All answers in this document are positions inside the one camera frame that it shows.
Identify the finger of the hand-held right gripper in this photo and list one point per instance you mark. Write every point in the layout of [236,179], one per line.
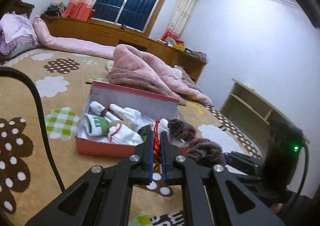
[246,158]
[240,167]

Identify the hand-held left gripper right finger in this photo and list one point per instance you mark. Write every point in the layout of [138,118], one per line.
[164,161]

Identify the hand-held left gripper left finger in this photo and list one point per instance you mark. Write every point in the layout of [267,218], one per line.
[150,161]

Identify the dark green patterned sock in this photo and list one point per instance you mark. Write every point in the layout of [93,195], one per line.
[143,132]

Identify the white sock red trim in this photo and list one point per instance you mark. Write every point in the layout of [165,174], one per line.
[125,137]

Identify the purple knitted hat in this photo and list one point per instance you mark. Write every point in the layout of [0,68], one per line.
[181,128]

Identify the brown knitted sock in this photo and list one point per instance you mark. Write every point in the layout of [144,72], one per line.
[206,151]

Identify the white sock bundle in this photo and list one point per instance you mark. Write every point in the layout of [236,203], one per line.
[127,116]

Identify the red cardboard box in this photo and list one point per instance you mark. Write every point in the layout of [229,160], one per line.
[100,148]

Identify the white sock with green band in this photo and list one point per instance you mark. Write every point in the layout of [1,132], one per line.
[96,125]

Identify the white waffle sock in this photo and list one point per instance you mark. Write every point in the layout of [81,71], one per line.
[98,107]

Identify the light wooden shelf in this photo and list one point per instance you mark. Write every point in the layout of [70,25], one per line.
[250,106]

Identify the pink fleece quilt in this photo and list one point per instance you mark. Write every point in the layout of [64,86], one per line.
[140,66]

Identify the pile of colourful boxes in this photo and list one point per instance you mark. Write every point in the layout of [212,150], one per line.
[180,46]

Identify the rolled pink checked quilt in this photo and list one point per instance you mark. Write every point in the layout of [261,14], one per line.
[75,45]

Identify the wooden cabinet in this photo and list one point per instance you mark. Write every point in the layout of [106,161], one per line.
[82,31]

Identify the pile of folded clothes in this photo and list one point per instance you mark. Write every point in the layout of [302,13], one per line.
[53,10]

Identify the purple frilled pillow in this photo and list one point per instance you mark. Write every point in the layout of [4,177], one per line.
[15,28]

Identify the wooden headboard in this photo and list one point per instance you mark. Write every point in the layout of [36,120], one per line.
[26,7]

